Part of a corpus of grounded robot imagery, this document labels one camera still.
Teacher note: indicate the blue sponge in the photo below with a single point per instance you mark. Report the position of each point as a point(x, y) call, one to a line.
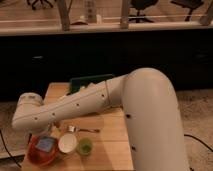
point(45, 143)

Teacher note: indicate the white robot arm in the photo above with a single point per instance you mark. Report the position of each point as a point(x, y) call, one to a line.
point(151, 110)

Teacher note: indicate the white bowl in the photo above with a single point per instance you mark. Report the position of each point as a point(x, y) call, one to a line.
point(67, 143)

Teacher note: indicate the red bowl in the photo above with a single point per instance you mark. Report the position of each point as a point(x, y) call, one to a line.
point(38, 157)

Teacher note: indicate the green tray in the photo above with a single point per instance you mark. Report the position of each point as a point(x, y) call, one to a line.
point(76, 83)

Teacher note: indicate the silver fork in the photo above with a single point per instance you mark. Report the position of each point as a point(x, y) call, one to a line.
point(77, 129)

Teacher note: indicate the green cup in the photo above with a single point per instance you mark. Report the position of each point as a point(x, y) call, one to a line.
point(84, 146)

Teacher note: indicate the black office chair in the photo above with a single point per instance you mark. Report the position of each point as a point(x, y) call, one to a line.
point(141, 5)

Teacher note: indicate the wooden post middle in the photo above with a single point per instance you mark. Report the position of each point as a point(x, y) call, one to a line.
point(124, 20)

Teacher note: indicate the wooden post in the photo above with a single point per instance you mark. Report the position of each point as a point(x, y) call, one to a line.
point(124, 20)
point(64, 15)

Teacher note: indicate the wooden post left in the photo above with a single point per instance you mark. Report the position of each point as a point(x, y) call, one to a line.
point(64, 15)

